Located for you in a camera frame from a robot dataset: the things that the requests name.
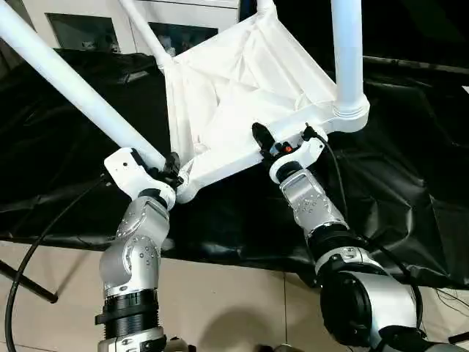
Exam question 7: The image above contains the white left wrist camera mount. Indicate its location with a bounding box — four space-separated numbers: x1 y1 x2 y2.
103 146 177 205

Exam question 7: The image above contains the black metal stand strut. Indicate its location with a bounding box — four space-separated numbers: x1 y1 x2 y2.
0 259 59 304

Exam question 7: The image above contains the dark metal rail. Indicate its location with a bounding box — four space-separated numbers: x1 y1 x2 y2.
361 55 469 73

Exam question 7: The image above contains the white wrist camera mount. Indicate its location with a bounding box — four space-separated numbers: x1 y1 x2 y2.
268 126 330 181
103 146 177 205

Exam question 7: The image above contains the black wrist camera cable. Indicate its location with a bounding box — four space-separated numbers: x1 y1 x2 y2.
6 175 113 352
303 122 425 333

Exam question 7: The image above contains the white glass-door cabinet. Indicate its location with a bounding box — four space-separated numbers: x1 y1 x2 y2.
14 0 243 56

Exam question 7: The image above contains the black left wrist camera cable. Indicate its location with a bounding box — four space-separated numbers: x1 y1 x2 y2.
6 175 113 352

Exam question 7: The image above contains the black right robot foot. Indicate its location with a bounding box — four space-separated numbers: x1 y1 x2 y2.
256 342 294 352

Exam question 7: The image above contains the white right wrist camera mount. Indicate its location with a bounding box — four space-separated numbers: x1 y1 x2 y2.
268 126 330 181

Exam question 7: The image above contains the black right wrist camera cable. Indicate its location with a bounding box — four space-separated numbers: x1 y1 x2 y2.
303 122 425 333

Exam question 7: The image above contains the black work mat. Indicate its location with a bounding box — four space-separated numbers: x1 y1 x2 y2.
0 47 469 289

